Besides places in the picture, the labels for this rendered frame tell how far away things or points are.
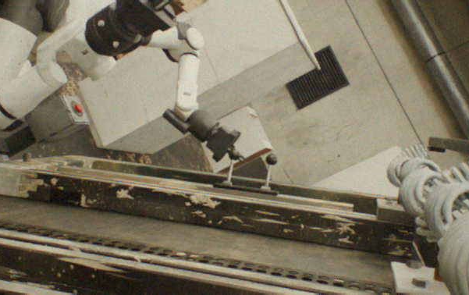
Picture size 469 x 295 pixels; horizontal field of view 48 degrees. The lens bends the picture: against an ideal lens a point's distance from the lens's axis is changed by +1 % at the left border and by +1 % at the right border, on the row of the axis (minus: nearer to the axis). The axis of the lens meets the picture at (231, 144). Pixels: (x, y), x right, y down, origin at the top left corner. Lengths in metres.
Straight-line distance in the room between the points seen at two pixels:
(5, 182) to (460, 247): 1.24
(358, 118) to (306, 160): 1.17
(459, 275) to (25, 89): 0.97
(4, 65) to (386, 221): 0.89
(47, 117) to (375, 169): 3.54
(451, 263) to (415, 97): 9.21
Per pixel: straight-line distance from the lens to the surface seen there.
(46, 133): 2.05
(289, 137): 9.63
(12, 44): 1.26
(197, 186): 1.63
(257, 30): 3.82
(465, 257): 0.36
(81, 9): 1.41
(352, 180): 5.04
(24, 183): 1.44
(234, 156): 1.65
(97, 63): 1.12
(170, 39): 1.79
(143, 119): 3.99
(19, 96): 1.18
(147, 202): 1.28
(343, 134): 9.50
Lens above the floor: 1.82
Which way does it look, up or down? 13 degrees down
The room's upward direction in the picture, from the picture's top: 63 degrees clockwise
